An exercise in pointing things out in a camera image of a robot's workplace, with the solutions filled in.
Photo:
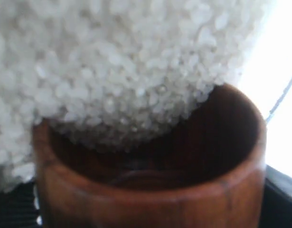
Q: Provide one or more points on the rice in steel tray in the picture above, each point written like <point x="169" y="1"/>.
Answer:
<point x="113" y="72"/>

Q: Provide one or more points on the brown wooden cup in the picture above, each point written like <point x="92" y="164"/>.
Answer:
<point x="208" y="172"/>

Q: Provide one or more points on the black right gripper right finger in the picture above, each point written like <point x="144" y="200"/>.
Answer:
<point x="277" y="203"/>

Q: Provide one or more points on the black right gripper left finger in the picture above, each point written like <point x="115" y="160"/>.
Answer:
<point x="18" y="208"/>

